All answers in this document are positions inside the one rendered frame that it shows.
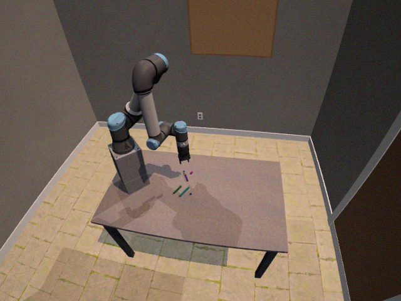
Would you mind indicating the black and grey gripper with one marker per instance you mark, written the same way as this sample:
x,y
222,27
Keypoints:
x,y
183,150

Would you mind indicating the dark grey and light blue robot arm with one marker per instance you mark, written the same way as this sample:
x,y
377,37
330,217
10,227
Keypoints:
x,y
145,73

